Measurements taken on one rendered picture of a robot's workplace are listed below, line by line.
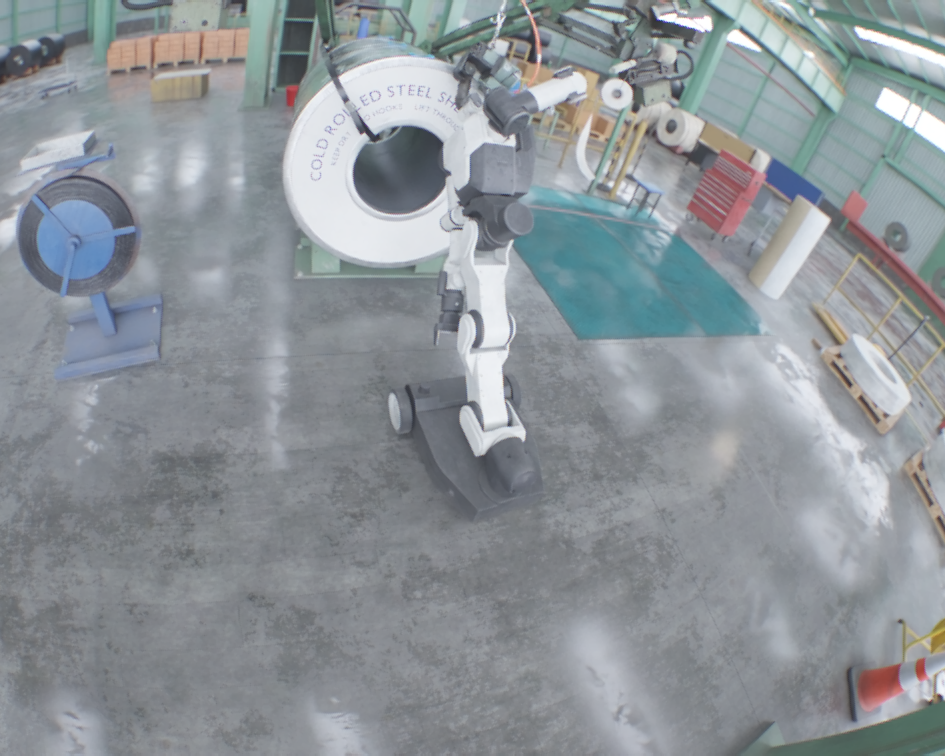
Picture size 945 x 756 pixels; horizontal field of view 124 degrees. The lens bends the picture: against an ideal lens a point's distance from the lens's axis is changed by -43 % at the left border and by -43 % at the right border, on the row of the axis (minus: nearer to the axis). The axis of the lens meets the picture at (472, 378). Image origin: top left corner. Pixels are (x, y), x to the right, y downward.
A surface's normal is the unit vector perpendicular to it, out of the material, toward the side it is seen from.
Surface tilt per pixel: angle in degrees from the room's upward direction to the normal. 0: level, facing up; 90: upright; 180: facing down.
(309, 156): 90
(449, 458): 0
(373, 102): 90
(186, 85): 90
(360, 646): 0
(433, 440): 0
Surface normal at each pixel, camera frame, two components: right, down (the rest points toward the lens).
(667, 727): 0.25, -0.67
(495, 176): 0.45, 0.23
